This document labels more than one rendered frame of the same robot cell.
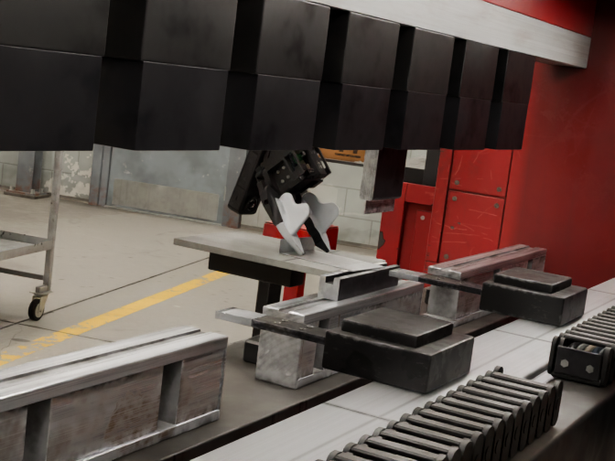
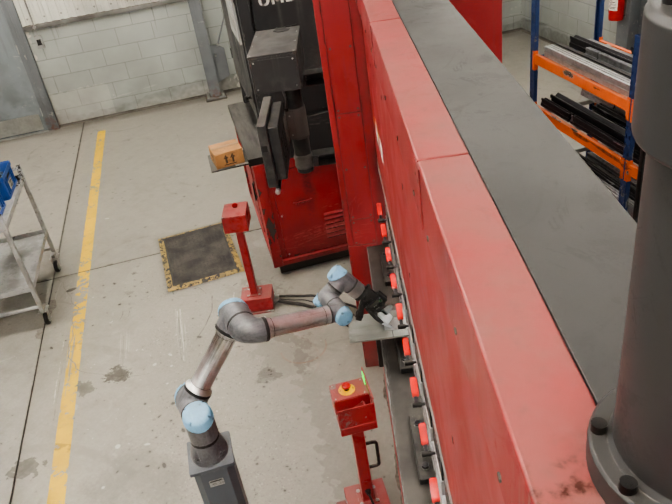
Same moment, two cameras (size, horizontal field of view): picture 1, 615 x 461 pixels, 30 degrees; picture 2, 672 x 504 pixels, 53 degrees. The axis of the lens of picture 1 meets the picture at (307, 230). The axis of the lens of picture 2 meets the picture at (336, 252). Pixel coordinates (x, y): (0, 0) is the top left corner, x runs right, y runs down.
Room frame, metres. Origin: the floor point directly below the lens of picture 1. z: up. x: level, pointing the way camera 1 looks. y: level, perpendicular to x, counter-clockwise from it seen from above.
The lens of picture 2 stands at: (-0.36, 1.12, 2.84)
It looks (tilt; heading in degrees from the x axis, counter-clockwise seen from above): 32 degrees down; 335
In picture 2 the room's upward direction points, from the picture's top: 9 degrees counter-clockwise
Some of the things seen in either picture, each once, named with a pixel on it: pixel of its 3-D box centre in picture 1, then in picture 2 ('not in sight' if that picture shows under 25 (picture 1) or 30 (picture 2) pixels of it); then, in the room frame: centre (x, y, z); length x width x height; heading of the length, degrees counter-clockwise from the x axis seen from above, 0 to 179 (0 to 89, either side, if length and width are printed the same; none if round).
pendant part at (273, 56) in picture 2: not in sight; (288, 117); (2.95, -0.24, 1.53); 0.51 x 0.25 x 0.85; 151
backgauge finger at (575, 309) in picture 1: (481, 283); not in sight; (1.54, -0.24, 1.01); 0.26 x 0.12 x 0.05; 63
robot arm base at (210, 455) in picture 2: not in sight; (206, 443); (1.67, 0.88, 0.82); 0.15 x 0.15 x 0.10
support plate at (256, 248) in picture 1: (280, 252); (378, 325); (1.68, 0.04, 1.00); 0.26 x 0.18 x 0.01; 63
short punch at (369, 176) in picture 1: (383, 179); not in sight; (1.61, -0.10, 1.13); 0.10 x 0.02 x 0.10; 153
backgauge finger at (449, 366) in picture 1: (332, 329); not in sight; (1.14, -0.04, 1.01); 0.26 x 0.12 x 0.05; 63
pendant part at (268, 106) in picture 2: not in sight; (275, 140); (2.95, -0.14, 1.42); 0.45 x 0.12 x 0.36; 151
